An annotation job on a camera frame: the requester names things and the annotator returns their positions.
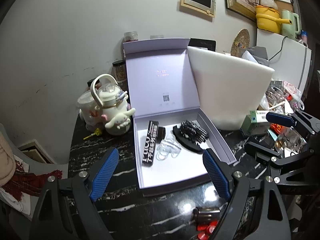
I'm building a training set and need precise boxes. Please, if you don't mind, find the white cinnamoroll kettle toy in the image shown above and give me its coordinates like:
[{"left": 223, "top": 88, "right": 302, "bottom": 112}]
[{"left": 77, "top": 74, "right": 136, "bottom": 135}]

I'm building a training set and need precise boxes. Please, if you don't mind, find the black curved hair comb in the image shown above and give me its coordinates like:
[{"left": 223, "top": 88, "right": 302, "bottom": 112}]
[{"left": 172, "top": 126, "right": 203, "bottom": 154}]

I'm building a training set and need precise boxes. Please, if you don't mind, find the black pearl bow clip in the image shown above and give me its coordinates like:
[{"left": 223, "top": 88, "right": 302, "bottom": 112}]
[{"left": 193, "top": 207, "right": 221, "bottom": 224}]

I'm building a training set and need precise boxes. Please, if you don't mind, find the red flower hair clip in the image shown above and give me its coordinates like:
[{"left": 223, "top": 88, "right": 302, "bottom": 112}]
[{"left": 197, "top": 220, "right": 218, "bottom": 240}]

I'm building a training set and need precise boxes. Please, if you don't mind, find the yellow small stick toy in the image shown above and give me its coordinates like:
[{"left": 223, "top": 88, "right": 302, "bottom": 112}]
[{"left": 83, "top": 128, "right": 102, "bottom": 140}]

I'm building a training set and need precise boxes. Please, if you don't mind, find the lilac open gift box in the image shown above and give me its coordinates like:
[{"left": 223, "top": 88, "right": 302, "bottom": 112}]
[{"left": 123, "top": 38, "right": 236, "bottom": 197}]

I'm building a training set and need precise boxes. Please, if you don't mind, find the glass jar with lid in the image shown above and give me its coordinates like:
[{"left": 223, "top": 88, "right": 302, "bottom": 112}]
[{"left": 124, "top": 31, "right": 138, "bottom": 42}]

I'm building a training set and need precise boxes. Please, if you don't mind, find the beige wall intercom panel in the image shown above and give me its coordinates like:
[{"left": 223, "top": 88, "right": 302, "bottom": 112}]
[{"left": 180, "top": 0, "right": 216, "bottom": 18}]

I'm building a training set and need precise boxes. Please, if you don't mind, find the green electric kettle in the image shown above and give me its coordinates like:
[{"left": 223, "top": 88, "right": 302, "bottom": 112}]
[{"left": 281, "top": 10, "right": 301, "bottom": 40}]

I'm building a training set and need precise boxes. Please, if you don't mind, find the black elastic band roll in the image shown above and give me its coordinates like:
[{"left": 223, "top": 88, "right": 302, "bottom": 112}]
[{"left": 157, "top": 127, "right": 166, "bottom": 141}]

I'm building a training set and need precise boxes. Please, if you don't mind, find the white foam block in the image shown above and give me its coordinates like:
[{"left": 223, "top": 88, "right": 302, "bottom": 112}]
[{"left": 188, "top": 47, "right": 274, "bottom": 131}]

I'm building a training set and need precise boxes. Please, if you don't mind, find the green white medicine box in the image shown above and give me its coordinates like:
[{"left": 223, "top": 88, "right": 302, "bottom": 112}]
[{"left": 241, "top": 111, "right": 270, "bottom": 136}]

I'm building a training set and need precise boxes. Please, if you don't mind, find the round woven straw mat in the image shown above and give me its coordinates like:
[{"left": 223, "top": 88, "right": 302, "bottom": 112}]
[{"left": 231, "top": 29, "right": 250, "bottom": 56}]

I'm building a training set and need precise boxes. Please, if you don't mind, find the yellow pot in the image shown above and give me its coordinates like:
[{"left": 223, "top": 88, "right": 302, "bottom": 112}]
[{"left": 255, "top": 5, "right": 292, "bottom": 34}]

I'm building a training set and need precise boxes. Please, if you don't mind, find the long black text box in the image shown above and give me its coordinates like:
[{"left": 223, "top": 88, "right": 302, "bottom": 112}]
[{"left": 142, "top": 120, "right": 159, "bottom": 167}]

